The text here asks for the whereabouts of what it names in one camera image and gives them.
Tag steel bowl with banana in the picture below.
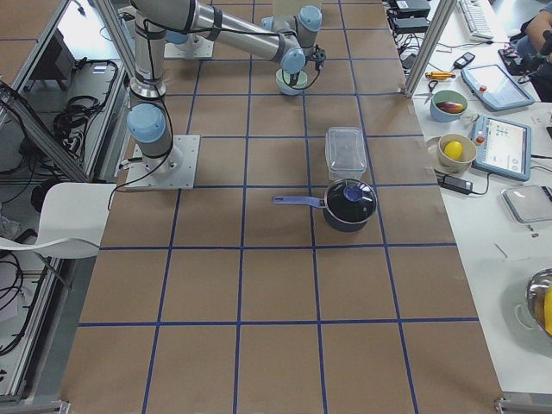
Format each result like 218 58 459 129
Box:
514 268 551 339

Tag dark blue saucepan with lid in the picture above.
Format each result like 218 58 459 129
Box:
272 179 378 233

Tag green plastic bowl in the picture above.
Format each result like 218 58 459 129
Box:
276 69 308 89

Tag blue plastic bowl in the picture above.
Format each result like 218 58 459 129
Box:
276 79 308 96

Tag black scissors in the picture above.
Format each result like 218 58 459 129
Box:
425 79 439 103

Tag clear plastic food container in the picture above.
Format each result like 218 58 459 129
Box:
324 127 367 181

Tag cream bowl on saucer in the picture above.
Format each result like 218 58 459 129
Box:
426 134 477 173

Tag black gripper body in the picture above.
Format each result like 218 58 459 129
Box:
302 44 327 69

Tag orange handled tool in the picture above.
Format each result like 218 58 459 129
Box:
424 71 456 81

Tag white keyboard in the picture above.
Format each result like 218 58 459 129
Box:
456 0 493 41

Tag aluminium frame post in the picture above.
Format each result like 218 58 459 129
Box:
404 0 456 98

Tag dark red fruit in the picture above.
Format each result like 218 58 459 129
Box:
436 101 465 114

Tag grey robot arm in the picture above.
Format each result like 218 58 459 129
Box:
127 1 326 176
166 30 189 45

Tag blue teach pendant tablet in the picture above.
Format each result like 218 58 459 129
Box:
461 64 535 111

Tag person forearm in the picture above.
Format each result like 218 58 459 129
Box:
525 9 552 51

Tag light blue fruit bowl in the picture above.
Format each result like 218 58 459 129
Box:
430 90 467 122

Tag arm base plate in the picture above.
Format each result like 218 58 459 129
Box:
164 34 214 60
126 135 200 191

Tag yellow lemon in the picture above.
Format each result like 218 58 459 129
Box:
442 141 463 160

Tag white chair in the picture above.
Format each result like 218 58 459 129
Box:
1 182 116 259

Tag black power brick on desk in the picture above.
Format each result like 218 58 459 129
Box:
437 174 473 195

